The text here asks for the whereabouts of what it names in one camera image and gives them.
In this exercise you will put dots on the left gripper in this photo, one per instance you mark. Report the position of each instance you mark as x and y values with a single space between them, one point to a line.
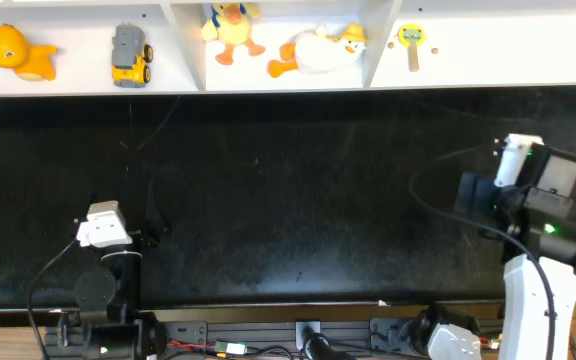
136 238

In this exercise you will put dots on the grey and yellow toy truck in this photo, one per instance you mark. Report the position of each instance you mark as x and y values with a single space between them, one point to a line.
128 55

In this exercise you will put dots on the yellow rattle drum toy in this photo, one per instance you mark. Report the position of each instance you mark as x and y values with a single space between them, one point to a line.
411 36

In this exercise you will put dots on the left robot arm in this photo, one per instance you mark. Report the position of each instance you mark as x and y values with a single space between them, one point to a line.
103 300

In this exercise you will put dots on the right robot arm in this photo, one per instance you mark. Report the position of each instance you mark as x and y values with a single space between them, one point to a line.
523 300

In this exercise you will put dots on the yellow rubber duck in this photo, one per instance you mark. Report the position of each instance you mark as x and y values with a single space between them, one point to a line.
8 47

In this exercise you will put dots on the yellow plush duck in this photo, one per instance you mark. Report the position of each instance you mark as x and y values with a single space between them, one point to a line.
233 30

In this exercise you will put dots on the white plush duck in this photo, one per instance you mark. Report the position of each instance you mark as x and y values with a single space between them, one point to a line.
318 52

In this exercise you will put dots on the white shelf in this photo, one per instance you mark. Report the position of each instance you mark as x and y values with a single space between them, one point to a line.
518 55

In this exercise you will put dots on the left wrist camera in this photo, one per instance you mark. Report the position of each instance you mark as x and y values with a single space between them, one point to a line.
104 225

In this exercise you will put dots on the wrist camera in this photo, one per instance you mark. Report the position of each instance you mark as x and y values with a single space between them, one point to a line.
104 225
512 160

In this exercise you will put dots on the mounting rail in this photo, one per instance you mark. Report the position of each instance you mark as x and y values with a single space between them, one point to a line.
268 334

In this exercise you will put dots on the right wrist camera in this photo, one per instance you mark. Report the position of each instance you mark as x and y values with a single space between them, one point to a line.
512 160

